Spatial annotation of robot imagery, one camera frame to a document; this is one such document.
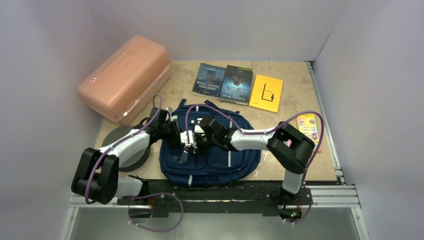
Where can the pink highlighter marker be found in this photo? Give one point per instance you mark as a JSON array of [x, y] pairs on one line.
[[288, 143]]

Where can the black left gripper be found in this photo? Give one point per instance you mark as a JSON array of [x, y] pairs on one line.
[[175, 139]]

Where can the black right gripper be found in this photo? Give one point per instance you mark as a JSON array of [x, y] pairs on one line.
[[202, 141]]

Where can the navy blue student backpack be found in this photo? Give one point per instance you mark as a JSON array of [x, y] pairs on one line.
[[214, 167]]

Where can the colourful crayon box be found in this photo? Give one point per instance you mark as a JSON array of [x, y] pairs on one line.
[[307, 125]]

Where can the dark blue paperback book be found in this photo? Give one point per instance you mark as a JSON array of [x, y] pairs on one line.
[[237, 85]]

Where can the yellow paperback book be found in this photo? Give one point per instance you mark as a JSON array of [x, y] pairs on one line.
[[266, 93]]

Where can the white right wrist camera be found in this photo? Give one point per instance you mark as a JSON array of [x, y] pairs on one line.
[[187, 139]]

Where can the Nineteen Eighty-Four paperback book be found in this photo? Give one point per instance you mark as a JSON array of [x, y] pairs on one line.
[[209, 80]]

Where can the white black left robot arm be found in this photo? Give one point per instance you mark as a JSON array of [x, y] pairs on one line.
[[97, 174]]

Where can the translucent pink storage box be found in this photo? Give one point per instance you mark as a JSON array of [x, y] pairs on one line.
[[123, 85]]

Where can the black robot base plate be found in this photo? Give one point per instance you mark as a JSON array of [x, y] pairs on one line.
[[241, 197]]

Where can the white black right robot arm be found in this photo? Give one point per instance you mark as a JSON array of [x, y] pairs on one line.
[[291, 148]]

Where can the grey round disc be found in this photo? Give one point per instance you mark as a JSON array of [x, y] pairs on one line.
[[136, 160]]

